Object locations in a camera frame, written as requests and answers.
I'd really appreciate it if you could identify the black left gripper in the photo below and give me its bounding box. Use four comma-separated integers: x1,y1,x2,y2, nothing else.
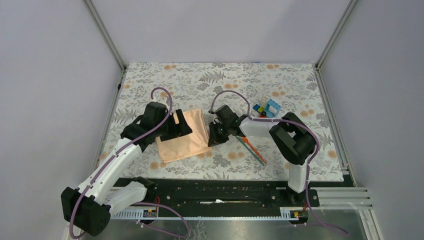
154,108,192,141

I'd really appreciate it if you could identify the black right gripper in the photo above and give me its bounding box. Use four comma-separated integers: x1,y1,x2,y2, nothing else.
208,121,231,147

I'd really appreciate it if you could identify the peach satin napkin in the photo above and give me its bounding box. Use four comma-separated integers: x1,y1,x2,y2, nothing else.
156,108,212,163

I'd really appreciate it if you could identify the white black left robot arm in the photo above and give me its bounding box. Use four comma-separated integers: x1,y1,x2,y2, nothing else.
60,101,193,240

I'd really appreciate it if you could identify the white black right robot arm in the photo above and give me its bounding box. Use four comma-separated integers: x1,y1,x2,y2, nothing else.
208,105,320,206

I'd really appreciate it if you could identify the orange plastic fork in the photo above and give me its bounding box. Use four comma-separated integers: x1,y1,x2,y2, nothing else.
241,137,268,165

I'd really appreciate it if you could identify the colourful toy brick pile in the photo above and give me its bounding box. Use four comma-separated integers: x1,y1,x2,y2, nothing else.
252,95,282,118

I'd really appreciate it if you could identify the floral patterned table mat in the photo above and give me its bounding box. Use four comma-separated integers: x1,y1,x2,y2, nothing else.
99,62,343,182

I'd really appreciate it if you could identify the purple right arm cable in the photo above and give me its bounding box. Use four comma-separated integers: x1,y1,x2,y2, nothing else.
208,90,349,237

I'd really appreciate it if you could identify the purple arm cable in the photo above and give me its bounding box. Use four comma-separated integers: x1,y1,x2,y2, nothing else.
208,90,349,237
68,87,174,240

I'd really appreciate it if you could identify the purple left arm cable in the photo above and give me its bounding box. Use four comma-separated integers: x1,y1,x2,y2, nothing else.
68,87,174,240

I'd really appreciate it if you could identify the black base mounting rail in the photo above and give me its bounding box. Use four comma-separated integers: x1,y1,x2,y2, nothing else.
144,178,320,218

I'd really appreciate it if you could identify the right aluminium frame post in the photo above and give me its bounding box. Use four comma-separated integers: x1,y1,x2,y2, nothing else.
315,0,359,71

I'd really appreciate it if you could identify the aluminium frame post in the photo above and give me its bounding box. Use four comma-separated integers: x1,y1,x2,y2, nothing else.
82,0,127,71
315,0,359,71

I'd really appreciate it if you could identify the left aluminium frame post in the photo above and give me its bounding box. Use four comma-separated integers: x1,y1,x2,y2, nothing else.
82,0,127,71

